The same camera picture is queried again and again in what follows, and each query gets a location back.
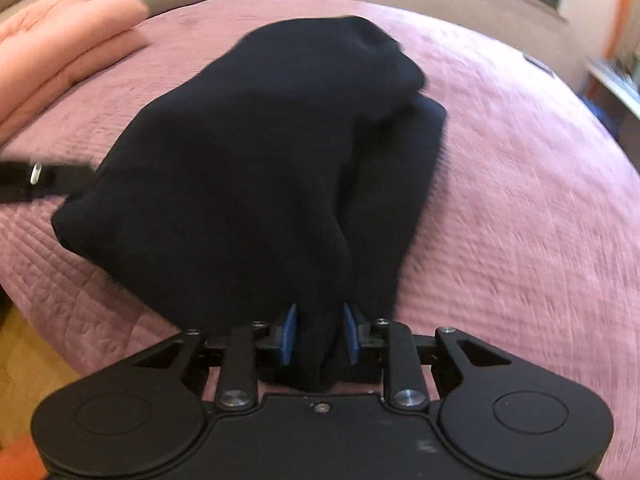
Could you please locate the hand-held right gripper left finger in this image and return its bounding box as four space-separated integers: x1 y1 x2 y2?
132 302 301 412

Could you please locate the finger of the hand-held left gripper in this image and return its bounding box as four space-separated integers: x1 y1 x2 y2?
0 158 97 207

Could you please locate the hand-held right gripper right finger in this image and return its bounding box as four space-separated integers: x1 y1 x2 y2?
342 302 516 412

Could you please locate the black garment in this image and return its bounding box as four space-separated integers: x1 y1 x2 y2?
50 14 449 395

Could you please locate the peach folded blanket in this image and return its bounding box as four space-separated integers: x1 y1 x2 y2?
0 0 151 147

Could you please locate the pink quilted bedspread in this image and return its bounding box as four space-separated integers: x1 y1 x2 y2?
0 0 640 480

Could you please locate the small dark flat object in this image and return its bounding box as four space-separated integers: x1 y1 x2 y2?
522 53 559 79

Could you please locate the blue container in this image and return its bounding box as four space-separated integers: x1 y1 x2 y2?
586 99 615 128

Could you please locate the white shelf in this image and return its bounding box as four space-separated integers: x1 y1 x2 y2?
584 54 640 113

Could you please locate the cream curtain with orange edge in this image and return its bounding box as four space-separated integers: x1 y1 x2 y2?
601 0 637 61

